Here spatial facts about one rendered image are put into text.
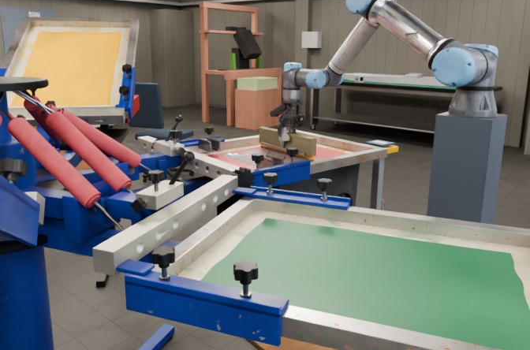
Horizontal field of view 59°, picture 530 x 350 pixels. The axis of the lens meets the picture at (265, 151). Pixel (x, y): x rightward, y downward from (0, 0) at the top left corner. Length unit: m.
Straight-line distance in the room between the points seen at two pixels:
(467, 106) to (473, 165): 0.20
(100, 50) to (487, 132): 1.81
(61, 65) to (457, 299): 2.01
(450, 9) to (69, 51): 6.62
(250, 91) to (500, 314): 7.37
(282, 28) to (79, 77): 7.80
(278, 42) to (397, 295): 9.16
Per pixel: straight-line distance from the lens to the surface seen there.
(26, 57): 2.56
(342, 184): 2.02
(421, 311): 0.93
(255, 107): 8.08
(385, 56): 8.64
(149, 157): 1.66
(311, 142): 1.92
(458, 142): 1.67
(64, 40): 2.65
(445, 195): 1.73
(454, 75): 1.54
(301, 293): 0.94
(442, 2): 8.30
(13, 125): 1.33
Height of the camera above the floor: 1.42
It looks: 13 degrees down
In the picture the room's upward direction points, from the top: 1 degrees clockwise
